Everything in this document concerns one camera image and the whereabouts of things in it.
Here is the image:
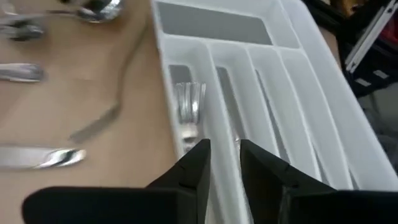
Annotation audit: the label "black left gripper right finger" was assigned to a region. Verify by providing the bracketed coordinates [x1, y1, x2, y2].
[240, 139, 398, 224]

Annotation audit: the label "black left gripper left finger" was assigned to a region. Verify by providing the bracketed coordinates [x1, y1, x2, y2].
[21, 138, 211, 224]

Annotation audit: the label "silver spoon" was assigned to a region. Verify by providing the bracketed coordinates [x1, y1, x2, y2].
[0, 63, 45, 83]
[0, 18, 45, 42]
[46, 0, 124, 24]

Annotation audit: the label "silver fork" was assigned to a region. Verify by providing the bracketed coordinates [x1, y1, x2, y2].
[68, 18, 149, 144]
[172, 81, 206, 150]

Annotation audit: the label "white aluminium bracket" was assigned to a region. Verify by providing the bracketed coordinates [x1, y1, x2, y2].
[344, 0, 398, 74]

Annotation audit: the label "white plastic cutlery tray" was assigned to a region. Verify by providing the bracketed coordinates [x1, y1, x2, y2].
[150, 0, 398, 224]

